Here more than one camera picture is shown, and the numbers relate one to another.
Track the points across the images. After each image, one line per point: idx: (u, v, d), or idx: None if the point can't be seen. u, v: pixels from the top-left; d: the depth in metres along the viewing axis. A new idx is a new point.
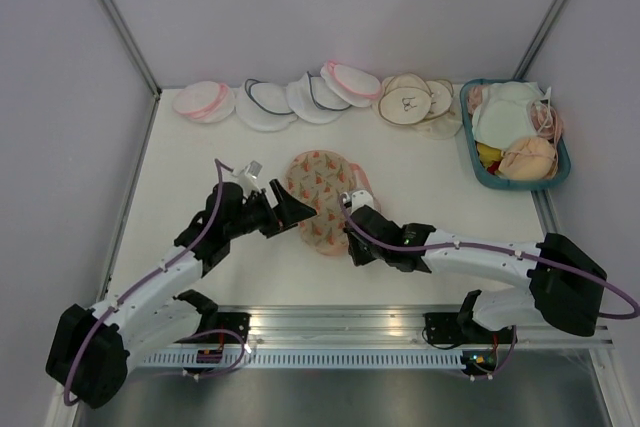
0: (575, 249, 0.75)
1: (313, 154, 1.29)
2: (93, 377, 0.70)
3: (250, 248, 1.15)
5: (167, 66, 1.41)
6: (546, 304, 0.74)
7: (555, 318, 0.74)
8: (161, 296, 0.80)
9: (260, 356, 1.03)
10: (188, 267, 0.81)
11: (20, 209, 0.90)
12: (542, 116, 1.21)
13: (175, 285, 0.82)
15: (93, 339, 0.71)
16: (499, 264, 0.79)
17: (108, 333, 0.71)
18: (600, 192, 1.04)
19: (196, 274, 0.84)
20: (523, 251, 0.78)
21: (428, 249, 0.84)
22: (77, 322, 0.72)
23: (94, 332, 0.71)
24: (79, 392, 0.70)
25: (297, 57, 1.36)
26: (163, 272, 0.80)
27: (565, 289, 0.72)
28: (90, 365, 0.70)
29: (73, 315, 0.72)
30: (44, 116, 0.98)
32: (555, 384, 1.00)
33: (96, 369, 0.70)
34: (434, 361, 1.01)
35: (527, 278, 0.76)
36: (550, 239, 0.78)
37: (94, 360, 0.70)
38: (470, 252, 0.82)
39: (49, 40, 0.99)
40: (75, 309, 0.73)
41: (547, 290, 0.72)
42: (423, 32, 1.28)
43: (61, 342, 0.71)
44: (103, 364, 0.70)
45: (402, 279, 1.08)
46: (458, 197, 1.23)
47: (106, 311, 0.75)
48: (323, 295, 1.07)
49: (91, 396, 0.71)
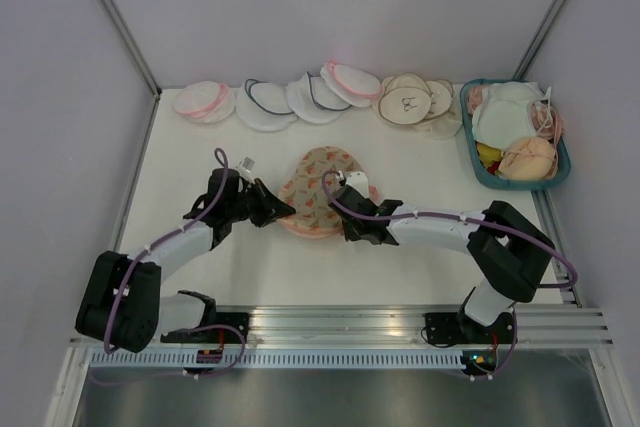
0: (516, 214, 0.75)
1: (345, 154, 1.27)
2: (131, 316, 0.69)
3: (253, 249, 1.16)
5: (167, 67, 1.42)
6: (481, 264, 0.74)
7: (491, 281, 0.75)
8: (181, 253, 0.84)
9: (261, 356, 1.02)
10: (199, 230, 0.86)
11: (22, 209, 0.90)
12: (542, 116, 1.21)
13: (190, 246, 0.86)
15: (133, 276, 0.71)
16: (448, 229, 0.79)
17: (146, 268, 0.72)
18: (601, 191, 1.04)
19: (206, 241, 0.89)
20: (468, 215, 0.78)
21: (391, 218, 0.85)
22: (112, 266, 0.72)
23: (132, 269, 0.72)
24: (119, 338, 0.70)
25: (297, 57, 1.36)
26: (182, 232, 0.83)
27: (500, 249, 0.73)
28: (127, 307, 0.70)
29: (106, 260, 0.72)
30: (44, 116, 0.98)
32: (556, 385, 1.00)
33: (133, 306, 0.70)
34: (435, 361, 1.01)
35: (468, 239, 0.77)
36: (493, 204, 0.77)
37: (131, 303, 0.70)
38: (427, 221, 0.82)
39: (48, 39, 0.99)
40: (107, 254, 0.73)
41: (483, 248, 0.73)
42: (423, 32, 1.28)
43: (97, 289, 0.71)
44: (144, 299, 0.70)
45: (400, 280, 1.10)
46: (458, 195, 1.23)
47: (139, 252, 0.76)
48: (324, 297, 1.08)
49: (131, 343, 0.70)
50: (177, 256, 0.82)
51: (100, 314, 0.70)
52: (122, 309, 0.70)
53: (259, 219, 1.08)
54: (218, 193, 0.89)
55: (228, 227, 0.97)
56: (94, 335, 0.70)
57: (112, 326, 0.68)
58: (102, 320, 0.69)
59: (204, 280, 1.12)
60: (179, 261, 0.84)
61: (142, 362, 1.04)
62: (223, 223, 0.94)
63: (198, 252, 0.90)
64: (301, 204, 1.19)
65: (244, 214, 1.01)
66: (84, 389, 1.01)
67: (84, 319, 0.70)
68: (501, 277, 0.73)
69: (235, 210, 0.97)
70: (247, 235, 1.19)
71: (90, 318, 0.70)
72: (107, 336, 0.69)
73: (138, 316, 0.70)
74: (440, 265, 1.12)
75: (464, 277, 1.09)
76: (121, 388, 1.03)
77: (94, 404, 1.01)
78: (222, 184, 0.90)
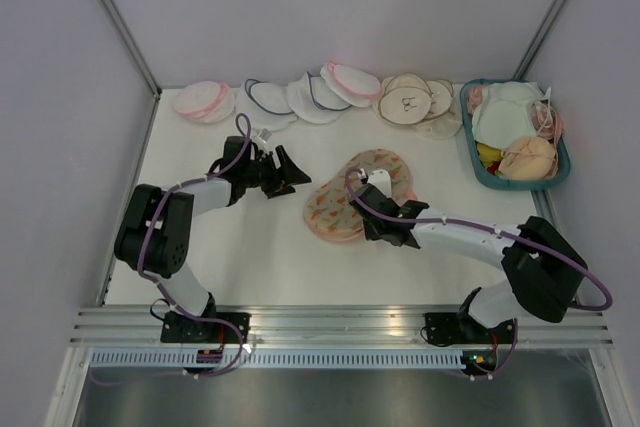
0: (551, 232, 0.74)
1: (394, 157, 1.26)
2: (168, 237, 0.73)
3: (253, 249, 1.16)
5: (167, 66, 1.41)
6: (514, 281, 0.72)
7: (520, 298, 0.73)
8: (207, 198, 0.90)
9: (261, 356, 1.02)
10: (221, 183, 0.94)
11: (21, 209, 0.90)
12: (542, 116, 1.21)
13: (213, 196, 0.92)
15: (168, 203, 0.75)
16: (479, 241, 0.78)
17: (180, 195, 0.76)
18: (601, 191, 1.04)
19: (226, 195, 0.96)
20: (503, 230, 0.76)
21: (417, 222, 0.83)
22: (148, 196, 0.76)
23: (167, 198, 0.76)
24: (155, 260, 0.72)
25: (297, 57, 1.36)
26: (206, 180, 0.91)
27: (535, 267, 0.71)
28: (163, 230, 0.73)
29: (143, 190, 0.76)
30: (44, 117, 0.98)
32: (555, 385, 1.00)
33: (169, 227, 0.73)
34: (435, 361, 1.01)
35: (502, 254, 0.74)
36: (529, 220, 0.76)
37: (167, 226, 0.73)
38: (456, 228, 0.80)
39: (48, 40, 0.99)
40: (143, 186, 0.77)
41: (518, 266, 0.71)
42: (423, 32, 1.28)
43: (135, 214, 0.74)
44: (179, 221, 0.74)
45: (400, 278, 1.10)
46: (458, 193, 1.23)
47: (172, 187, 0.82)
48: (324, 297, 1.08)
49: (166, 264, 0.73)
50: (205, 199, 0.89)
51: (136, 238, 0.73)
52: (158, 232, 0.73)
53: (269, 187, 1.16)
54: (239, 154, 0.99)
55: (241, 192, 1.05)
56: (129, 259, 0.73)
57: (149, 246, 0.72)
58: (139, 244, 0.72)
59: (203, 279, 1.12)
60: (204, 206, 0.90)
61: (142, 363, 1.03)
62: (238, 184, 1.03)
63: (216, 205, 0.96)
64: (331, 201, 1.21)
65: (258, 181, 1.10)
66: (84, 389, 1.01)
67: (121, 245, 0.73)
68: (534, 294, 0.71)
69: (250, 175, 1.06)
70: (248, 234, 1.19)
71: (127, 243, 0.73)
72: (143, 257, 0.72)
73: (174, 238, 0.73)
74: (439, 264, 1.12)
75: (463, 276, 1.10)
76: (121, 388, 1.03)
77: (94, 403, 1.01)
78: (244, 148, 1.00)
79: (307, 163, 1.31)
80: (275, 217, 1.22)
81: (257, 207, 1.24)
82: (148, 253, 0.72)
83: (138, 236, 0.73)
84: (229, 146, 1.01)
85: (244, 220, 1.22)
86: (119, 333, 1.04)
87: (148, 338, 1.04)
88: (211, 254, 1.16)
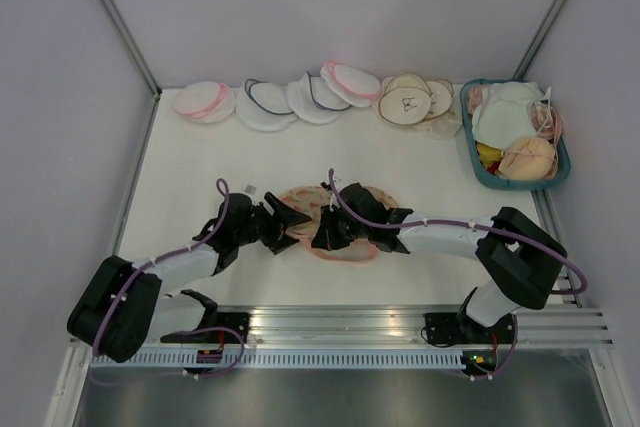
0: (525, 220, 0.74)
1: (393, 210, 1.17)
2: (121, 325, 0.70)
3: (252, 249, 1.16)
5: (168, 66, 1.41)
6: (492, 271, 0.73)
7: (502, 288, 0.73)
8: (186, 271, 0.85)
9: (260, 356, 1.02)
10: (208, 254, 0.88)
11: (22, 208, 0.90)
12: (542, 116, 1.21)
13: (196, 266, 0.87)
15: (133, 285, 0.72)
16: (456, 236, 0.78)
17: (146, 279, 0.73)
18: (601, 191, 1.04)
19: (210, 266, 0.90)
20: (477, 222, 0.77)
21: (401, 227, 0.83)
22: (116, 271, 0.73)
23: (134, 278, 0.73)
24: (106, 345, 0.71)
25: (297, 57, 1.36)
26: (189, 251, 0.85)
27: (509, 256, 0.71)
28: (121, 316, 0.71)
29: (111, 264, 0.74)
30: (45, 117, 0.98)
32: (556, 385, 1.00)
33: (125, 315, 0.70)
34: (435, 361, 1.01)
35: (477, 247, 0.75)
36: (502, 211, 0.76)
37: (124, 312, 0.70)
38: (436, 228, 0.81)
39: (48, 40, 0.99)
40: (114, 258, 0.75)
41: (492, 255, 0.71)
42: (423, 32, 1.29)
43: (96, 290, 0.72)
44: (137, 309, 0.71)
45: (401, 279, 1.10)
46: (458, 194, 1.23)
47: (144, 263, 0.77)
48: (324, 297, 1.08)
49: (115, 351, 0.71)
50: (182, 273, 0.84)
51: (93, 316, 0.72)
52: (114, 315, 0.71)
53: (270, 239, 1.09)
54: (224, 214, 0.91)
55: (232, 251, 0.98)
56: (83, 337, 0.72)
57: (103, 331, 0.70)
58: (94, 324, 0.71)
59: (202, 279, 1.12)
60: (183, 279, 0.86)
61: (141, 363, 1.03)
62: (228, 251, 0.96)
63: (201, 272, 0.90)
64: (302, 203, 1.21)
65: (253, 235, 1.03)
66: (84, 388, 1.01)
67: (76, 321, 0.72)
68: (510, 283, 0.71)
69: (243, 237, 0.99)
70: None
71: (82, 319, 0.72)
72: (95, 340, 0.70)
73: (128, 328, 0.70)
74: (439, 264, 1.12)
75: (463, 276, 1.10)
76: (120, 387, 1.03)
77: (94, 403, 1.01)
78: (225, 211, 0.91)
79: (307, 163, 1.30)
80: None
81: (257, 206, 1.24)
82: (101, 338, 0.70)
83: (96, 317, 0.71)
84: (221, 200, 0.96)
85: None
86: None
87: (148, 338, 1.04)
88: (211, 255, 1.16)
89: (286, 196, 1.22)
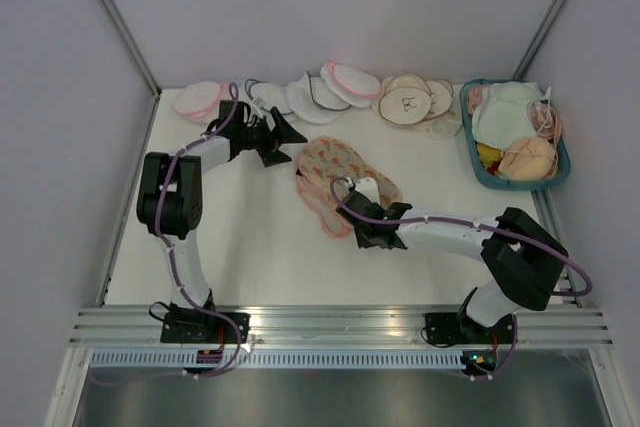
0: (529, 221, 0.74)
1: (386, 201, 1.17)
2: (185, 200, 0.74)
3: (251, 247, 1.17)
5: (168, 66, 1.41)
6: (496, 272, 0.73)
7: (504, 289, 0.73)
8: (209, 158, 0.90)
9: (260, 356, 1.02)
10: (221, 145, 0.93)
11: (22, 209, 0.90)
12: (542, 116, 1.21)
13: (216, 153, 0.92)
15: (181, 168, 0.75)
16: (460, 236, 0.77)
17: (190, 159, 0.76)
18: (601, 191, 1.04)
19: (226, 151, 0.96)
20: (481, 222, 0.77)
21: (400, 222, 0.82)
22: (160, 160, 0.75)
23: (177, 162, 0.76)
24: (173, 221, 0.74)
25: (297, 57, 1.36)
26: (207, 141, 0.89)
27: (515, 257, 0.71)
28: (179, 192, 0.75)
29: (154, 157, 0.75)
30: (43, 118, 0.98)
32: (556, 385, 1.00)
33: (185, 188, 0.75)
34: (434, 361, 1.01)
35: (482, 247, 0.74)
36: (507, 211, 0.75)
37: (184, 183, 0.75)
38: (438, 226, 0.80)
39: (47, 42, 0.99)
40: (153, 152, 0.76)
41: (498, 256, 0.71)
42: (423, 33, 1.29)
43: (149, 181, 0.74)
44: (191, 180, 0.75)
45: (401, 280, 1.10)
46: (457, 192, 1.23)
47: (178, 151, 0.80)
48: (324, 297, 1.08)
49: (185, 222, 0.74)
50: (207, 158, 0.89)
51: (153, 200, 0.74)
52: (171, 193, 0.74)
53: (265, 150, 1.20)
54: (228, 117, 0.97)
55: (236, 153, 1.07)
56: (149, 224, 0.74)
57: (166, 209, 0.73)
58: (156, 210, 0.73)
59: None
60: (207, 165, 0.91)
61: (141, 363, 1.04)
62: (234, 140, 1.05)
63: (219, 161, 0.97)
64: (330, 154, 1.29)
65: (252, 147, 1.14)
66: (84, 388, 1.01)
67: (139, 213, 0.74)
68: (515, 284, 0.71)
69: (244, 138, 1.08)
70: (249, 234, 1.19)
71: (145, 210, 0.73)
72: (162, 219, 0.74)
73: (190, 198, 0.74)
74: (439, 264, 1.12)
75: (463, 276, 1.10)
76: (119, 388, 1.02)
77: (94, 404, 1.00)
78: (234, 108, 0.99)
79: None
80: (275, 217, 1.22)
81: (261, 178, 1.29)
82: (167, 215, 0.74)
83: (156, 200, 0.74)
84: (223, 104, 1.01)
85: (248, 189, 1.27)
86: (119, 333, 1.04)
87: (148, 338, 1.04)
88: (221, 183, 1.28)
89: (325, 140, 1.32)
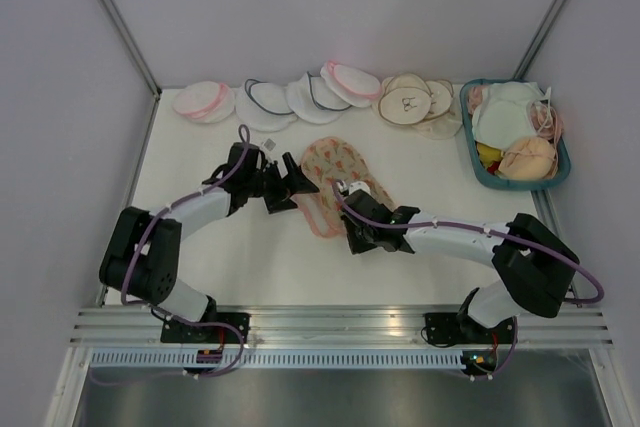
0: (539, 226, 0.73)
1: None
2: (150, 270, 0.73)
3: (251, 248, 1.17)
5: (168, 66, 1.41)
6: (507, 280, 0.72)
7: (516, 297, 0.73)
8: (199, 215, 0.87)
9: (260, 356, 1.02)
10: (218, 198, 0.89)
11: (22, 209, 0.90)
12: (542, 116, 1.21)
13: (209, 210, 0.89)
15: (154, 232, 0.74)
16: (470, 241, 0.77)
17: (167, 224, 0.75)
18: (601, 191, 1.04)
19: (223, 207, 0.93)
20: (492, 228, 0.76)
21: (409, 227, 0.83)
22: (136, 220, 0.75)
23: (154, 225, 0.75)
24: (137, 288, 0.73)
25: (297, 57, 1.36)
26: (201, 196, 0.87)
27: (526, 264, 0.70)
28: (147, 260, 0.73)
29: (131, 214, 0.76)
30: (43, 117, 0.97)
32: (555, 385, 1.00)
33: (153, 258, 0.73)
34: (435, 361, 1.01)
35: (493, 254, 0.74)
36: (518, 217, 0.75)
37: (153, 252, 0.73)
38: (446, 231, 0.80)
39: (47, 41, 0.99)
40: (133, 209, 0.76)
41: (508, 264, 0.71)
42: (423, 33, 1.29)
43: (121, 242, 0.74)
44: (163, 250, 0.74)
45: (401, 280, 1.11)
46: (456, 192, 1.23)
47: (161, 210, 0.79)
48: (324, 298, 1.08)
49: (149, 293, 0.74)
50: (197, 216, 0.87)
51: (122, 263, 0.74)
52: (141, 259, 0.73)
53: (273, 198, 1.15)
54: (238, 163, 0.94)
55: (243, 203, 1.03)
56: (116, 287, 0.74)
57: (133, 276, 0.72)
58: (122, 273, 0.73)
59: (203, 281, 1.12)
60: (201, 218, 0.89)
61: (142, 363, 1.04)
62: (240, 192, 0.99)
63: (215, 216, 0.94)
64: (335, 156, 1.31)
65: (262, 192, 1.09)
66: (84, 388, 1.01)
67: (106, 273, 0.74)
68: (527, 291, 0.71)
69: (252, 184, 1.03)
70: (250, 235, 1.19)
71: (112, 271, 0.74)
72: (126, 285, 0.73)
73: (154, 271, 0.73)
74: (439, 264, 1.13)
75: (463, 277, 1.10)
76: (119, 388, 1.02)
77: (94, 403, 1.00)
78: (244, 154, 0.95)
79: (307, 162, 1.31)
80: (275, 217, 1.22)
81: None
82: (131, 283, 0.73)
83: (123, 263, 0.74)
84: (234, 148, 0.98)
85: None
86: (120, 333, 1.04)
87: (148, 338, 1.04)
88: None
89: (335, 140, 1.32)
